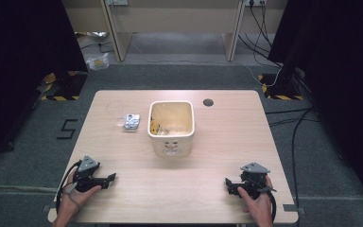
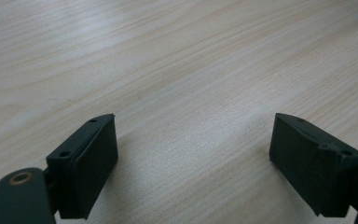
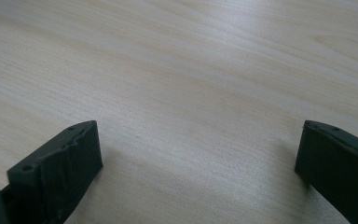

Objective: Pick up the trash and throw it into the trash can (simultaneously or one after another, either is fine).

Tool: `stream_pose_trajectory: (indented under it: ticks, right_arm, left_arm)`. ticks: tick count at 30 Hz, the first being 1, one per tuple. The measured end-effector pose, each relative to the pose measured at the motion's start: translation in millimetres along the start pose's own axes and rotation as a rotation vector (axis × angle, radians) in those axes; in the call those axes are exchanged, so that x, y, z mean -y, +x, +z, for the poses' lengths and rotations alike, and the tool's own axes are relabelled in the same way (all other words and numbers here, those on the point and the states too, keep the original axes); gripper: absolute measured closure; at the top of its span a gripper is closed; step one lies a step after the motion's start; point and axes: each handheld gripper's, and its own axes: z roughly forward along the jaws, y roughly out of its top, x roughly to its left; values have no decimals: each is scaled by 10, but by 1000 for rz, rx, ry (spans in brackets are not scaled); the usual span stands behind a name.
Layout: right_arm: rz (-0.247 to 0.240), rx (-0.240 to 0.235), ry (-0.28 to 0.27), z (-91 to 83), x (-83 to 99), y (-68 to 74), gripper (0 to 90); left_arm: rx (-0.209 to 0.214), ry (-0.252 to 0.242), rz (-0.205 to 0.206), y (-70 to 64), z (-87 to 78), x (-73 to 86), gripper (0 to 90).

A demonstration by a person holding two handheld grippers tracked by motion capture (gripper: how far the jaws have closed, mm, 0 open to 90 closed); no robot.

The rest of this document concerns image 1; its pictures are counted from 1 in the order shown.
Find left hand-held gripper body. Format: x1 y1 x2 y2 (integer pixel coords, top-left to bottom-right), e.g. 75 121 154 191
72 155 105 194

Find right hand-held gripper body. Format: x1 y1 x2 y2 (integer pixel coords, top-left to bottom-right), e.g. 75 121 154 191
236 162 278 201

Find person's right hand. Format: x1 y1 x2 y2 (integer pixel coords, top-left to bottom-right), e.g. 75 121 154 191
236 175 274 222

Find person's left hand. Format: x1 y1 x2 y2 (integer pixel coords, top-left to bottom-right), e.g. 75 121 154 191
58 169 102 218

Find silver blister pack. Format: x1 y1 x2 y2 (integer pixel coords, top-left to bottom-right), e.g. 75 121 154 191
122 113 142 132

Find yellow wrapper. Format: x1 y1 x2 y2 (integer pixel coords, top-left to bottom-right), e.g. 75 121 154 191
149 113 163 136

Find clear plastic wrapper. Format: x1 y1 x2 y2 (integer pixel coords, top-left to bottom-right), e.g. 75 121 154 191
105 100 128 128

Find white square bin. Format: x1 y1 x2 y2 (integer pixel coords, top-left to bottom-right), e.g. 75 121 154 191
147 99 196 159

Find stand base with hazard tape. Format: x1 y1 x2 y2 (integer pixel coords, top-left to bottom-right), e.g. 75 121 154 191
40 70 89 102
257 73 305 101

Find clear plastic bag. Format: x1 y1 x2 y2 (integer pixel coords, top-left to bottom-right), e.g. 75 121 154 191
85 52 111 71

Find black curtain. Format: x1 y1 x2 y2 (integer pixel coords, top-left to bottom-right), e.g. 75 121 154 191
267 0 363 217
0 0 89 169

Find crumpled foil sheet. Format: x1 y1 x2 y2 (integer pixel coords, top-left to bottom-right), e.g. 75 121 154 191
75 30 109 43

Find white power strip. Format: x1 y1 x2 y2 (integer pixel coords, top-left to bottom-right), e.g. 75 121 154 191
105 0 130 7

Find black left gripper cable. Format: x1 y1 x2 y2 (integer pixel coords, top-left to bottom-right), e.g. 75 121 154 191
55 160 83 216

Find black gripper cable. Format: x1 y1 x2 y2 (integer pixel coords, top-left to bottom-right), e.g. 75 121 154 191
55 160 83 216
266 188 278 223

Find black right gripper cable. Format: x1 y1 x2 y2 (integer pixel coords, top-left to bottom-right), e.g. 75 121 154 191
266 188 278 223

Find black floor cables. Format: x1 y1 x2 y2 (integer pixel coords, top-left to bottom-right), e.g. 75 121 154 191
264 106 321 209

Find thin black floor cable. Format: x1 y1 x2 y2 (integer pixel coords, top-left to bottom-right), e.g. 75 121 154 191
79 41 115 54

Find bundle of black wall cables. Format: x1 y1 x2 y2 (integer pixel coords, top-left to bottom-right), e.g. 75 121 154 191
237 0 283 68

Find beige wooden desk frame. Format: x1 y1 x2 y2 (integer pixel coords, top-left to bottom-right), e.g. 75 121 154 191
60 0 289 62

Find white wall socket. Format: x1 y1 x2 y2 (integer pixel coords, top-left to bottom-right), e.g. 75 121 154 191
244 0 268 8

